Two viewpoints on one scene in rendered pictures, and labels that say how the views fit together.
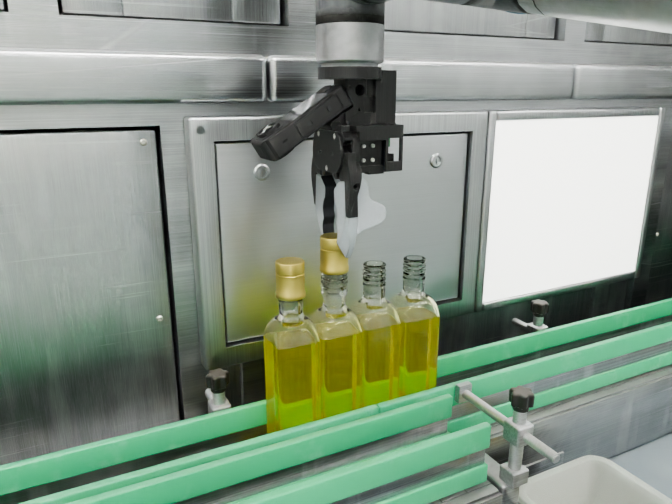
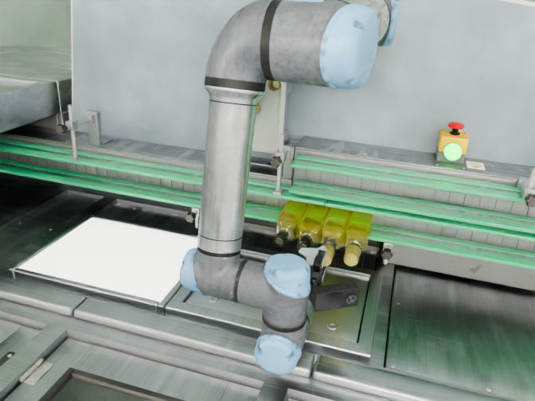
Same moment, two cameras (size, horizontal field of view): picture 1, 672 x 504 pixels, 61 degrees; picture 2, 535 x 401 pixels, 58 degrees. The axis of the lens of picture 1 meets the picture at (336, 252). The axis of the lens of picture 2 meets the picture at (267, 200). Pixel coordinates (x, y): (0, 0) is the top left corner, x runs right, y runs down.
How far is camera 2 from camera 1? 0.79 m
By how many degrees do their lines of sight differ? 46
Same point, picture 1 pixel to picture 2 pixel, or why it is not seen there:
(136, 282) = (407, 318)
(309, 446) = (366, 200)
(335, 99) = (314, 290)
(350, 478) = (365, 173)
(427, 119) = (213, 315)
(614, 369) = (177, 171)
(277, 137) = (352, 287)
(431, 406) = (301, 191)
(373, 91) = not seen: hidden behind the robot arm
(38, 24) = not seen: outside the picture
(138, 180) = (399, 353)
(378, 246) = not seen: hidden behind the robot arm
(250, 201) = (341, 317)
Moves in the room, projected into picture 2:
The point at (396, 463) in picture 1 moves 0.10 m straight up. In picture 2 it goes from (342, 170) to (336, 184)
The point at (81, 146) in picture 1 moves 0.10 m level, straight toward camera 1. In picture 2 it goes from (427, 374) to (439, 336)
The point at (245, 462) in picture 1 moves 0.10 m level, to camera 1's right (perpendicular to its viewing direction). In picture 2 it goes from (396, 206) to (364, 184)
